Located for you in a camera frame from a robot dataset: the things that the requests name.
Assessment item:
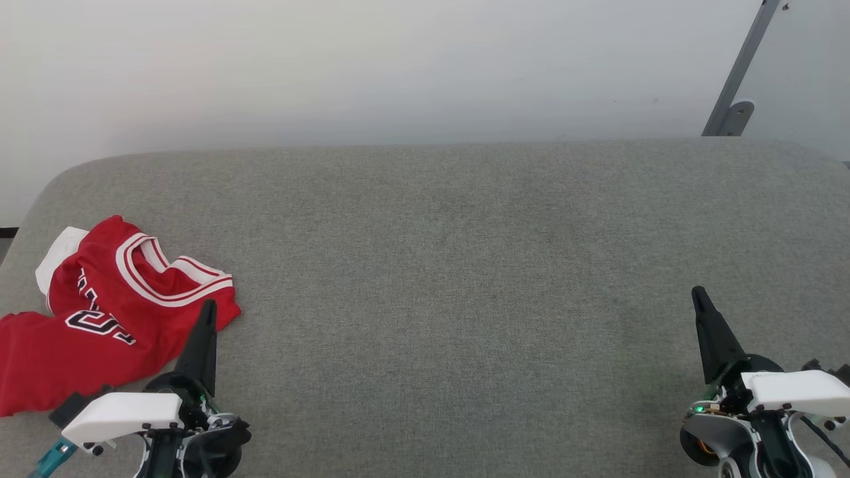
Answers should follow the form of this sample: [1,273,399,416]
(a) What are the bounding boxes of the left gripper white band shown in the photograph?
[62,299,223,455]

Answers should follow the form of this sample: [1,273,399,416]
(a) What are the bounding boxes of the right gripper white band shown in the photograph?
[691,285,850,418]

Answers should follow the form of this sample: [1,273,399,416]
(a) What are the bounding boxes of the grey fabric sofa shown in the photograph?
[0,137,850,478]

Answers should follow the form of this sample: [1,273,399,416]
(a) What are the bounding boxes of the red basketball jersey white sleeves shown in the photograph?
[0,214,241,418]

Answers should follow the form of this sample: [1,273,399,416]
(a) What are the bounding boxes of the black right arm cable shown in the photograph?
[799,415,850,469]

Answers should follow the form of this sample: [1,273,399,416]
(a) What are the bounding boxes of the teal cable connector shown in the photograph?
[28,438,78,478]

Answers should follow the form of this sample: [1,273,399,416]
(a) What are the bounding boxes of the grey metal bracket pole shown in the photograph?
[701,0,783,137]

